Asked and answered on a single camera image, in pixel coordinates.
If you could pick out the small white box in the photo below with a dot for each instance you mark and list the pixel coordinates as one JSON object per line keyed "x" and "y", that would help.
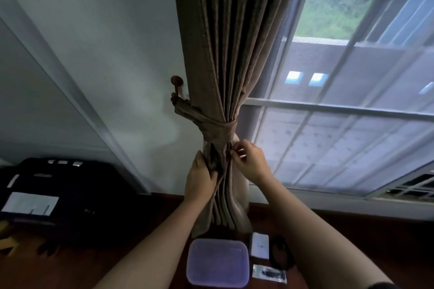
{"x": 260, "y": 246}

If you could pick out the brown curtain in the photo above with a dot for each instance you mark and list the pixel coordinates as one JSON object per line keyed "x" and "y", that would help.
{"x": 230, "y": 28}

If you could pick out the black printer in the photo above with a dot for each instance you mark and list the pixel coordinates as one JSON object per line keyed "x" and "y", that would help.
{"x": 95, "y": 197}

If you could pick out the packaged black tool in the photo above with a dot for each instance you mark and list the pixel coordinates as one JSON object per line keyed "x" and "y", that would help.
{"x": 268, "y": 273}

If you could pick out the brown paper bag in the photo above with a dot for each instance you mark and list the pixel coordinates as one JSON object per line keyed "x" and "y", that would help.
{"x": 8, "y": 243}

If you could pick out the person's left hand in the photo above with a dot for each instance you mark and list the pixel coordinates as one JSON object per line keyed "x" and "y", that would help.
{"x": 200, "y": 183}

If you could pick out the purple plastic container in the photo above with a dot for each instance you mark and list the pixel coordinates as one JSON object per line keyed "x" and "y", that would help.
{"x": 217, "y": 263}

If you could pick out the person's left forearm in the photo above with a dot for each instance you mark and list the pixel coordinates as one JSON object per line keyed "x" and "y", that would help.
{"x": 152, "y": 251}

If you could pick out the row of balcony slats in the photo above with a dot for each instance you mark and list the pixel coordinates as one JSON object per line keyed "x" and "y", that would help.
{"x": 407, "y": 18}

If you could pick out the person's right forearm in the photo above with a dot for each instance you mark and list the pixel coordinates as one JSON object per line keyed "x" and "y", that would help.
{"x": 315, "y": 241}

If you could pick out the brown wall hook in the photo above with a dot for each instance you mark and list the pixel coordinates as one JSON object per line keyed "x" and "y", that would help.
{"x": 176, "y": 79}

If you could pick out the black window frame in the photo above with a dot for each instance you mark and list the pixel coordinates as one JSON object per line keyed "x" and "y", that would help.
{"x": 245, "y": 123}

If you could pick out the green trees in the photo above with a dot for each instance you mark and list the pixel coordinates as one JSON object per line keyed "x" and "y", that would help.
{"x": 325, "y": 18}

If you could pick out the person's right hand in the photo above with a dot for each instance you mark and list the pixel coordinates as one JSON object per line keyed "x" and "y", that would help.
{"x": 252, "y": 163}

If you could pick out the person's black sleeve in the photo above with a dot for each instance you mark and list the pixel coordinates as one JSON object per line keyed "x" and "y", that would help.
{"x": 383, "y": 286}

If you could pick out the white wall trim strip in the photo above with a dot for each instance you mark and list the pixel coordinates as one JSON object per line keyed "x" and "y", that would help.
{"x": 67, "y": 89}

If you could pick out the black belt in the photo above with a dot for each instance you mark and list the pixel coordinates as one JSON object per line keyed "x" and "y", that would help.
{"x": 275, "y": 251}

